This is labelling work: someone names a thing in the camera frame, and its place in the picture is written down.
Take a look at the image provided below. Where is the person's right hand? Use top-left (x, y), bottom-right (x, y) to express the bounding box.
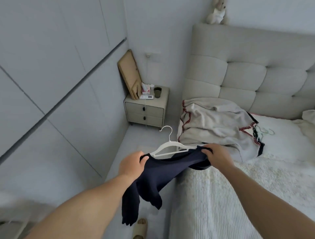
top-left (201, 142), bottom-right (236, 173)

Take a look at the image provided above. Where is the person's left hand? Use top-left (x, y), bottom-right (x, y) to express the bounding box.
top-left (117, 150), bottom-right (150, 185)

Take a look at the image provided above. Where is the plain navy top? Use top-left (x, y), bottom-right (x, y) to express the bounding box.
top-left (121, 144), bottom-right (214, 228)

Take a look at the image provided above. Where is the grey sweater red stitching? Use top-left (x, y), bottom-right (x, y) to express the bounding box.
top-left (177, 97), bottom-right (265, 163)

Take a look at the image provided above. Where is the black cardigan white trim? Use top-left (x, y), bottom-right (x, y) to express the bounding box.
top-left (245, 111), bottom-right (266, 158)

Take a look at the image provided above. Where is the white plastic hanger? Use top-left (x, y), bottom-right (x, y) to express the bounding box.
top-left (149, 125), bottom-right (198, 159)

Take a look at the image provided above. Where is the light blue hanger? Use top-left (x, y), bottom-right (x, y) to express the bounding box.
top-left (255, 125), bottom-right (275, 136)

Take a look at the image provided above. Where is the person's right forearm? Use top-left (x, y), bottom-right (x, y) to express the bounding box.
top-left (221, 164), bottom-right (315, 239)

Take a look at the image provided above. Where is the person's left forearm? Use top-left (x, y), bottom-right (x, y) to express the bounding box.
top-left (24, 173), bottom-right (139, 239)

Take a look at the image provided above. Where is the bed with white bedspread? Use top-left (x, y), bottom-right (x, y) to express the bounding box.
top-left (168, 114), bottom-right (315, 239)

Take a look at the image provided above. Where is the beige nightstand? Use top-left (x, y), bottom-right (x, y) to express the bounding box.
top-left (123, 85), bottom-right (171, 129)

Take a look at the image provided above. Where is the beige foam slipper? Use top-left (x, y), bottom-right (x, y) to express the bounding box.
top-left (132, 217), bottom-right (149, 239)

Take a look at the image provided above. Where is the tissue packet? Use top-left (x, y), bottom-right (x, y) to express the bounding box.
top-left (138, 82), bottom-right (156, 100)

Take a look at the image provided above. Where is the grey tufted headboard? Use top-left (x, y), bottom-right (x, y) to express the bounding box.
top-left (181, 23), bottom-right (315, 121)

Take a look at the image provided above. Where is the stack of white bedding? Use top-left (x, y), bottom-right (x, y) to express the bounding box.
top-left (292, 109), bottom-right (315, 146)

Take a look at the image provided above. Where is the brown wooden board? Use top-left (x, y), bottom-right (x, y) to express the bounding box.
top-left (117, 49), bottom-right (144, 101)

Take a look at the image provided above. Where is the cream teddy bear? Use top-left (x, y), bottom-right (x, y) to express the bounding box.
top-left (205, 0), bottom-right (229, 26)

